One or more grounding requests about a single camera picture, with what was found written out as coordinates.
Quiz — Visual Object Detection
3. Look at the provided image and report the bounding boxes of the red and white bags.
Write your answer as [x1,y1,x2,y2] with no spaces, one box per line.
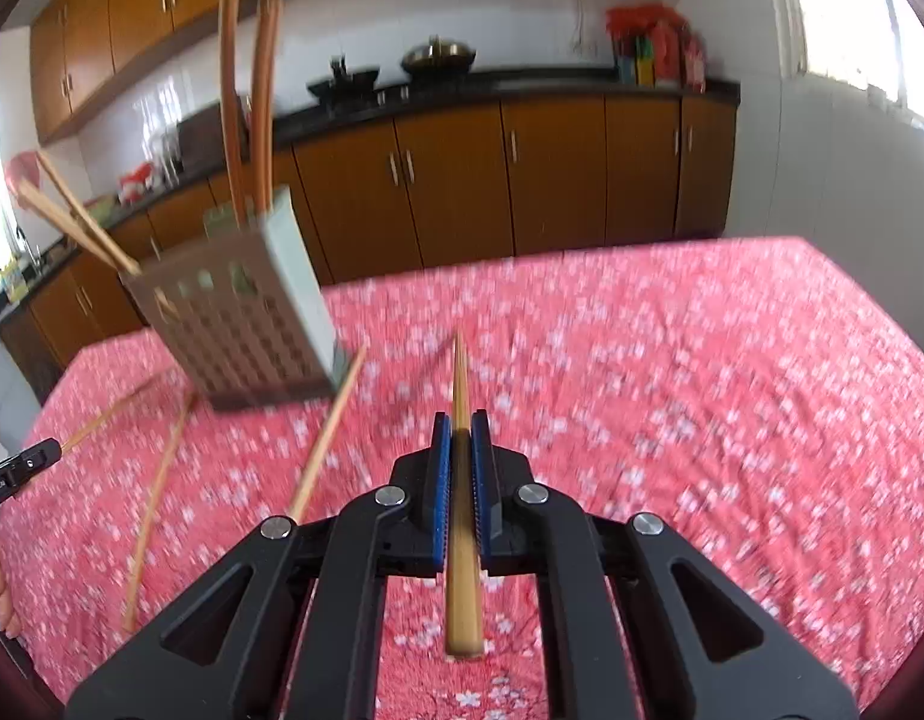
[119,163,160,203]

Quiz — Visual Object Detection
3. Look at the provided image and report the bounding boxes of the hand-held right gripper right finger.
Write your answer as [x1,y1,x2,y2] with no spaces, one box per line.
[471,411,860,720]

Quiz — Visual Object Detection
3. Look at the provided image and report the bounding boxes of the red seasoning bottle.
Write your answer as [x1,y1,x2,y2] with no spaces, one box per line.
[682,34,708,92]

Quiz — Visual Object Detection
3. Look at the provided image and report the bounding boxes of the wooden wall cabinet row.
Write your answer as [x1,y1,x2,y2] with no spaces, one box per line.
[29,0,254,145]

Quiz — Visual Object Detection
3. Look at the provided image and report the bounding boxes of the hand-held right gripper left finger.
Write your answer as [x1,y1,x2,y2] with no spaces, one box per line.
[64,412,452,720]

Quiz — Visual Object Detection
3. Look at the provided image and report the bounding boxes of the dark wooden cutting board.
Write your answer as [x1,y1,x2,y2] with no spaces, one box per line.
[179,101,247,155]

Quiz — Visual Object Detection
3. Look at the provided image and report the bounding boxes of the green perforated utensil holder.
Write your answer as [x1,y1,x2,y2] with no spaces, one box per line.
[121,186,350,412]

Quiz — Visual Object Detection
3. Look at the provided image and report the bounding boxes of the black countertop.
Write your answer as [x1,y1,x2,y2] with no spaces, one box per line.
[0,67,740,331]

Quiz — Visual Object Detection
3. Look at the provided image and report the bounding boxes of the blue and yellow box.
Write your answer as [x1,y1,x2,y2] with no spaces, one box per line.
[618,34,656,86]

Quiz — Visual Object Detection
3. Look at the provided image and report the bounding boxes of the clear glass container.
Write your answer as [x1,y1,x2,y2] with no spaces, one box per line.
[150,131,182,182]

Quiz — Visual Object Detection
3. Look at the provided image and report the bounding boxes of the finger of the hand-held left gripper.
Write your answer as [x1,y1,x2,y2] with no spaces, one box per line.
[3,438,62,482]

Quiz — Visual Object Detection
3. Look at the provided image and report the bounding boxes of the red floral tablecloth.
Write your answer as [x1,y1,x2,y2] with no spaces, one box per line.
[0,236,924,720]

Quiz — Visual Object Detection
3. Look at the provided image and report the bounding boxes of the wooden base cabinets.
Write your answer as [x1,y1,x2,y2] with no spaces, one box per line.
[0,94,737,400]

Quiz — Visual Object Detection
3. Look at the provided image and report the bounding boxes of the black wok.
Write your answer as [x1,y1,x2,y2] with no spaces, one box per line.
[307,52,382,100]

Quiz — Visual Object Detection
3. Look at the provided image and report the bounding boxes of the black gas stove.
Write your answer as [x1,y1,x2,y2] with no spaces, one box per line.
[312,81,414,107]

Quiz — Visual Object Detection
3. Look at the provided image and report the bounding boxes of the red plastic bag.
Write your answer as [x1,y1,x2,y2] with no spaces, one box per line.
[607,6,682,37]
[4,151,52,197]

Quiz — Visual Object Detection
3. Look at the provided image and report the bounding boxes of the orange oil bottle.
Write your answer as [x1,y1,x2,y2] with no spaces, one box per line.
[652,22,686,88]

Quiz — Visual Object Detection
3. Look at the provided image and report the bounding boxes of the wok with metal lid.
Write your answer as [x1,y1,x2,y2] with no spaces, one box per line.
[400,34,478,77]

